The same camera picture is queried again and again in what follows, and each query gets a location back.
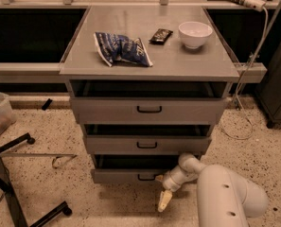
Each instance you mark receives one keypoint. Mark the grey middle drawer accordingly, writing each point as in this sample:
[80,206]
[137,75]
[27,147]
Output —
[145,139]

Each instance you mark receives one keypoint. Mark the blue chip bag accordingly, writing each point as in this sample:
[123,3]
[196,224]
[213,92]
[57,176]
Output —
[113,47]

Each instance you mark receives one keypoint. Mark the metal bar with hook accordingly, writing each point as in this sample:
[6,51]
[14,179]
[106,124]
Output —
[54,156]

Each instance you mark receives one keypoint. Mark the dark side cabinet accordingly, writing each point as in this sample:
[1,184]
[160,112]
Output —
[269,90]

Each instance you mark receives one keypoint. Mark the white bowl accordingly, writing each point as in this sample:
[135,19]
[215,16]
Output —
[194,34]

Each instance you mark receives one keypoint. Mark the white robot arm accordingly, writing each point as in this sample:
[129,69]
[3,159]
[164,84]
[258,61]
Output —
[224,198]

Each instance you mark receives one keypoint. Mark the grey top drawer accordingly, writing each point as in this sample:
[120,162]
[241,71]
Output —
[145,102]

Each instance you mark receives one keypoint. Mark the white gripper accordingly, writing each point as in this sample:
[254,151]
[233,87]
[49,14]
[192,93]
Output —
[169,183]

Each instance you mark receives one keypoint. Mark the grey drawer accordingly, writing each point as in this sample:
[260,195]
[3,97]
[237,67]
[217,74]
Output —
[131,168]
[145,102]
[145,139]

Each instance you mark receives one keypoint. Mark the black snack packet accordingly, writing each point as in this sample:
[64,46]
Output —
[160,36]

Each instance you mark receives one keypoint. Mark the grey drawer cabinet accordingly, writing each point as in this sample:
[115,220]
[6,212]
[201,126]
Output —
[170,61]

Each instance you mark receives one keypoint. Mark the small black floor object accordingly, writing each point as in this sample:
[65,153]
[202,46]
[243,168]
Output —
[47,104]

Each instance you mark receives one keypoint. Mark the grey bottom drawer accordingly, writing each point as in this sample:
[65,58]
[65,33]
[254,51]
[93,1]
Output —
[131,168]

